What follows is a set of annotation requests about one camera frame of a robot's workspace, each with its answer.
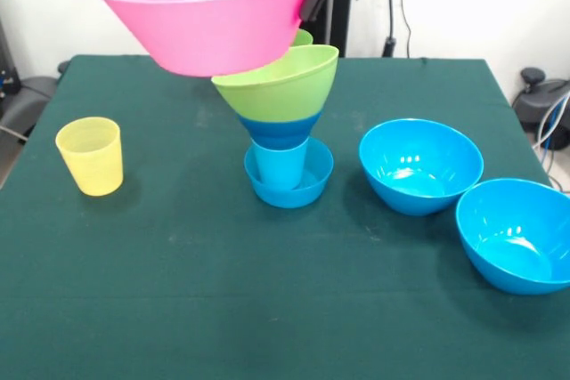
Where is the large pink bowl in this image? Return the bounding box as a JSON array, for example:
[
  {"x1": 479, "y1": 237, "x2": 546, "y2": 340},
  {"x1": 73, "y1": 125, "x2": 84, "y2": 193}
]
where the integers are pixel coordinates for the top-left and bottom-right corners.
[{"x1": 93, "y1": 0, "x2": 330, "y2": 78}]

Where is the lime green bowl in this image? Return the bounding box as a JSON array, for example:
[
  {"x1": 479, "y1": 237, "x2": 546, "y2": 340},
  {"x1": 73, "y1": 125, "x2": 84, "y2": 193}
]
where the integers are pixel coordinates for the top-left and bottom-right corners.
[{"x1": 211, "y1": 44, "x2": 340, "y2": 125}]

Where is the small dark blue bowl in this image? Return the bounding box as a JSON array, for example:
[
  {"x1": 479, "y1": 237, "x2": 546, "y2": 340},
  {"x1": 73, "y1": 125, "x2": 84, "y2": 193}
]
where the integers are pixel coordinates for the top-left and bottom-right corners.
[{"x1": 237, "y1": 112, "x2": 323, "y2": 151}]

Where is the light blue cup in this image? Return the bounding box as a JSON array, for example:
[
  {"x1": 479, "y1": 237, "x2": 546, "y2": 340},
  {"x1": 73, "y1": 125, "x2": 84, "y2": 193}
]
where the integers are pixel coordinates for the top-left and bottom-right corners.
[{"x1": 251, "y1": 139, "x2": 311, "y2": 190}]

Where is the small ribbed blue bowl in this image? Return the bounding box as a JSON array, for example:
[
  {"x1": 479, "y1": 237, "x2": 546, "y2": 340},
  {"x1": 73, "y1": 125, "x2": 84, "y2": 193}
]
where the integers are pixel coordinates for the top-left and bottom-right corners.
[{"x1": 243, "y1": 135, "x2": 335, "y2": 209}]

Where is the large blue bowl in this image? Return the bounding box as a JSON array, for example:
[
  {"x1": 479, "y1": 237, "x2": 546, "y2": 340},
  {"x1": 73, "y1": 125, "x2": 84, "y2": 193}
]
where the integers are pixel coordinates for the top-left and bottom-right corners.
[
  {"x1": 454, "y1": 178, "x2": 570, "y2": 296},
  {"x1": 358, "y1": 118, "x2": 485, "y2": 217}
]

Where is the green cup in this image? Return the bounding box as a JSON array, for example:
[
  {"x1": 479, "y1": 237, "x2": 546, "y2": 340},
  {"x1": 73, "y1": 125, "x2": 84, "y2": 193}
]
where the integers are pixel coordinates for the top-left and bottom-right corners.
[{"x1": 291, "y1": 28, "x2": 314, "y2": 48}]

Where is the black equipment base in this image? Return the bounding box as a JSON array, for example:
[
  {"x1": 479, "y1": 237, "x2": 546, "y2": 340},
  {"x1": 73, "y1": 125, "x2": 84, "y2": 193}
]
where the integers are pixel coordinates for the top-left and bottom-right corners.
[
  {"x1": 0, "y1": 19, "x2": 70, "y2": 145},
  {"x1": 511, "y1": 67, "x2": 570, "y2": 132}
]

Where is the yellow ribbed cup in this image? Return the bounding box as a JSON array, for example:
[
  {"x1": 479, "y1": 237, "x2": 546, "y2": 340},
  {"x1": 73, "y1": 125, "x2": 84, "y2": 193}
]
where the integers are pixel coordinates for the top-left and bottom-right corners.
[{"x1": 54, "y1": 116, "x2": 124, "y2": 198}]

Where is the dark green table cloth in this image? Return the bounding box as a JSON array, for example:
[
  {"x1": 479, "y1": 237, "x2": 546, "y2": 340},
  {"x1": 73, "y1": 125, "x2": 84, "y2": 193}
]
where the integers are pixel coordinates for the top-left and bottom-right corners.
[{"x1": 0, "y1": 54, "x2": 570, "y2": 380}]

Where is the blue cable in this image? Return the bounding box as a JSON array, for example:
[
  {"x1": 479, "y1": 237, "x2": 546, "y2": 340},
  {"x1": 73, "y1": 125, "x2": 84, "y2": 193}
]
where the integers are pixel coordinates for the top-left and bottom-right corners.
[{"x1": 538, "y1": 99, "x2": 570, "y2": 152}]

